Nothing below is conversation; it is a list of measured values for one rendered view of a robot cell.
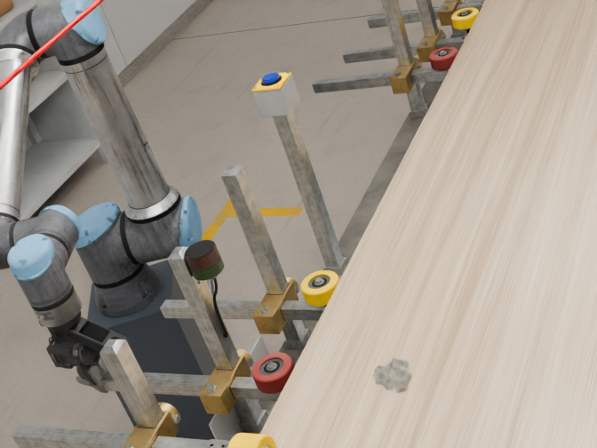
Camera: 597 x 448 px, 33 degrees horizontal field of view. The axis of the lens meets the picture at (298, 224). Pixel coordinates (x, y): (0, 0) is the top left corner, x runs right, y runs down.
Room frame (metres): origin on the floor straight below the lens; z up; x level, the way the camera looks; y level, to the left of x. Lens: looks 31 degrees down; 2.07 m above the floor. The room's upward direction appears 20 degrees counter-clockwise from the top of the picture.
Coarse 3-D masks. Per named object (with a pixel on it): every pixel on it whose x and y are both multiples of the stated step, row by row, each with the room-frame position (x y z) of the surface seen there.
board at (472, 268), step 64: (512, 0) 2.74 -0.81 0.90; (576, 0) 2.59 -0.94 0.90; (512, 64) 2.35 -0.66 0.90; (576, 64) 2.23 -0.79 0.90; (448, 128) 2.14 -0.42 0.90; (512, 128) 2.04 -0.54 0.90; (576, 128) 1.94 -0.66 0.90; (448, 192) 1.87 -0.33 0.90; (512, 192) 1.78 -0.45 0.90; (576, 192) 1.70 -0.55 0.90; (384, 256) 1.72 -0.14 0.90; (448, 256) 1.64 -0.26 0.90; (512, 256) 1.57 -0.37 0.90; (576, 256) 1.50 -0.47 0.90; (320, 320) 1.59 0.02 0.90; (384, 320) 1.52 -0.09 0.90; (448, 320) 1.45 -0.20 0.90; (512, 320) 1.39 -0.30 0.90; (576, 320) 1.33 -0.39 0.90; (320, 384) 1.41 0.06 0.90; (448, 384) 1.29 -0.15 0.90; (512, 384) 1.24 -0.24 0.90; (576, 384) 1.19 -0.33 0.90
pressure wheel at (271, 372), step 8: (280, 352) 1.53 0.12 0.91; (264, 360) 1.52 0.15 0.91; (272, 360) 1.52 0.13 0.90; (280, 360) 1.51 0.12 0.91; (288, 360) 1.50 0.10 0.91; (256, 368) 1.51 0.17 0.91; (264, 368) 1.50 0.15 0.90; (272, 368) 1.49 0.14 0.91; (280, 368) 1.48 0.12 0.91; (288, 368) 1.47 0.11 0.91; (256, 376) 1.48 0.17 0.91; (264, 376) 1.47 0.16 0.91; (272, 376) 1.47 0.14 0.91; (280, 376) 1.46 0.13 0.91; (288, 376) 1.47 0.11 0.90; (256, 384) 1.49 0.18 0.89; (264, 384) 1.46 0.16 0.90; (272, 384) 1.46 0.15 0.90; (280, 384) 1.46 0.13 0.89; (264, 392) 1.47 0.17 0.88; (272, 392) 1.46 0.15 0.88
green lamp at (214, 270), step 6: (216, 264) 1.55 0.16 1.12; (222, 264) 1.56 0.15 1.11; (192, 270) 1.56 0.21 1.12; (198, 270) 1.55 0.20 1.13; (204, 270) 1.54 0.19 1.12; (210, 270) 1.54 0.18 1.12; (216, 270) 1.55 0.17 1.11; (198, 276) 1.55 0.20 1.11; (204, 276) 1.54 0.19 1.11; (210, 276) 1.54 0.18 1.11
